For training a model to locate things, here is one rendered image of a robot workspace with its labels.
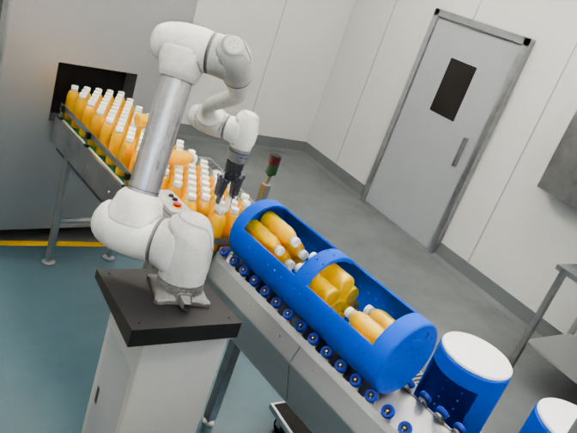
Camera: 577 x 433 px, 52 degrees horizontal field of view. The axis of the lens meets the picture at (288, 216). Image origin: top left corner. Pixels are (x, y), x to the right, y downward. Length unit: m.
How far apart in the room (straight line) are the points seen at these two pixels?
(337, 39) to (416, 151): 2.01
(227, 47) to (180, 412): 1.22
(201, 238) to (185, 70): 0.52
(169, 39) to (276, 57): 5.37
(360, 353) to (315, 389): 0.26
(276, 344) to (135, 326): 0.67
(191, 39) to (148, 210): 0.54
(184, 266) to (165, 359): 0.30
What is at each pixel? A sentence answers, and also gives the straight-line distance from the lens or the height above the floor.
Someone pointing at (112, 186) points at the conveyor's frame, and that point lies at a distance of 3.10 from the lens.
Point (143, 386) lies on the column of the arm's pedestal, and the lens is 1.99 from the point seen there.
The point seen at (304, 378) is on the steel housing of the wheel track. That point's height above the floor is 0.84.
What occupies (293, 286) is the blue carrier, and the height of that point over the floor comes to 1.10.
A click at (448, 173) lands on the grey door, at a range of 6.09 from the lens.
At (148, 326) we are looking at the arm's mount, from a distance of 1.78.
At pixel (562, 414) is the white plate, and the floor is 1.04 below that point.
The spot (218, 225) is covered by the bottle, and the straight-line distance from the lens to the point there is 2.53.
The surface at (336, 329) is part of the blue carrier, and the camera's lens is 2.00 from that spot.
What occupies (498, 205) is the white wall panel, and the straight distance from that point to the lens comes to 5.78.
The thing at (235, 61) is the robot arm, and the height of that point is 1.80.
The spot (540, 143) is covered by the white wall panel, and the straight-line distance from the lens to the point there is 5.61.
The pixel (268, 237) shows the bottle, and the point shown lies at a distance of 2.32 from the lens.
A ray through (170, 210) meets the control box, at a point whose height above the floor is 1.10.
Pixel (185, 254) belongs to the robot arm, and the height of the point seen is 1.22.
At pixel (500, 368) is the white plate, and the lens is 2.38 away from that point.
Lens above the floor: 2.09
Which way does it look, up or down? 22 degrees down
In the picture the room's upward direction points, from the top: 20 degrees clockwise
